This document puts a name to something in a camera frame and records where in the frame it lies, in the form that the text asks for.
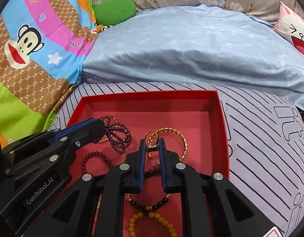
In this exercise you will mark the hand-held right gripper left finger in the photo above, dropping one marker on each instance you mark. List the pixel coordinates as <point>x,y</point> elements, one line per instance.
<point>141,163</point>

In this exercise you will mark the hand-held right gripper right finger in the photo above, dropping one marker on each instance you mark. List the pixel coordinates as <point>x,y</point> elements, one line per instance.
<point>163,163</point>

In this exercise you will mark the light blue pillow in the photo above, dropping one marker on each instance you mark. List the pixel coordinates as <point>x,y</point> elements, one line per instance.
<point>191,49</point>

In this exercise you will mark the green pillow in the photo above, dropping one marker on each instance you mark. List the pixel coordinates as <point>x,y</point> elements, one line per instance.
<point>112,11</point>

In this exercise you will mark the colourful cartoon monkey blanket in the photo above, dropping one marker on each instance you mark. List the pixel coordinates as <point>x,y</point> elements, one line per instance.
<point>31,79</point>

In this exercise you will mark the purple garnet bead strand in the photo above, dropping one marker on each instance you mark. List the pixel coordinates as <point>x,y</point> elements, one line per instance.
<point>122,138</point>

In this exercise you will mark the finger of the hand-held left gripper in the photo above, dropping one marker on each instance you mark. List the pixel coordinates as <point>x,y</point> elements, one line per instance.
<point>75,138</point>
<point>68,128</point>

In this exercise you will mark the pink cartoon cat pillow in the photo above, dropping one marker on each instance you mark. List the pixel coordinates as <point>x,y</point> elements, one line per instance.
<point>292,27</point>

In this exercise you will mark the red cardboard box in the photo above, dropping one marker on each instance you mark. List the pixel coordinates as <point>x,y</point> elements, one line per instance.
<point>191,128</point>

